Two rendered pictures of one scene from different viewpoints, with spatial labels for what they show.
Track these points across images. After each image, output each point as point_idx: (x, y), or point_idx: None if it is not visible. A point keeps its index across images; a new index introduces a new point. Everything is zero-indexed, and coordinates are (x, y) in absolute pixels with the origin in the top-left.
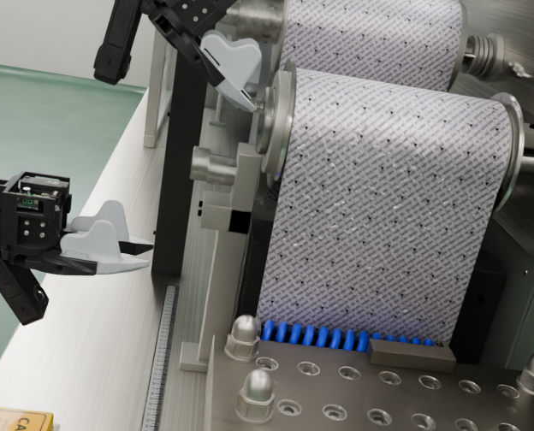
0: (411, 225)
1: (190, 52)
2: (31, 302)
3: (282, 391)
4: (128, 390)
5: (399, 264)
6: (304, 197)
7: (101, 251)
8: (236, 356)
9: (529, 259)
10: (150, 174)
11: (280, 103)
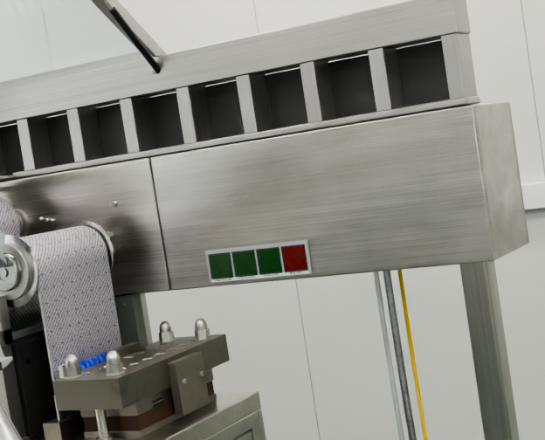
0: (88, 292)
1: None
2: None
3: None
4: None
5: (91, 314)
6: (49, 295)
7: None
8: (77, 374)
9: (121, 297)
10: None
11: (22, 254)
